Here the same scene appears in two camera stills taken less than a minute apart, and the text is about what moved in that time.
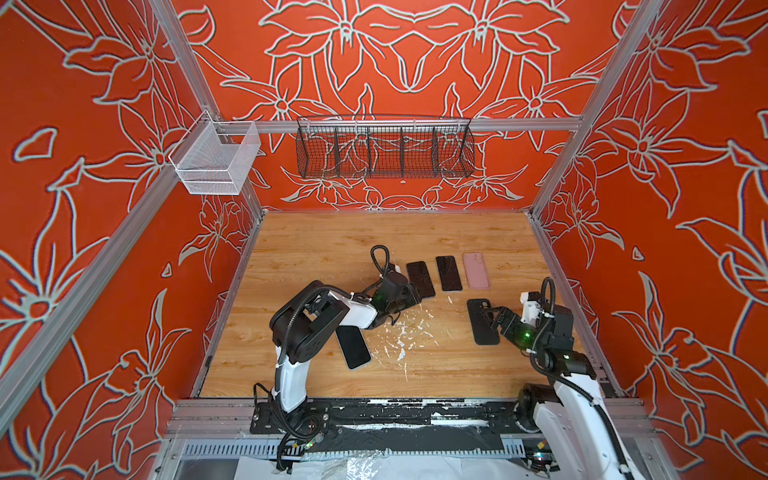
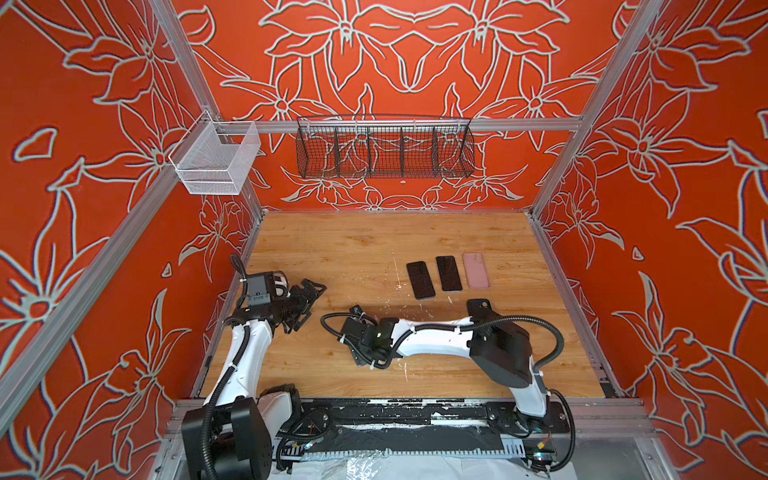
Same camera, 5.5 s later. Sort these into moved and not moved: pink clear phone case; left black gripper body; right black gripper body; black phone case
Moved: left black gripper body; right black gripper body
Not moved: pink clear phone case; black phone case
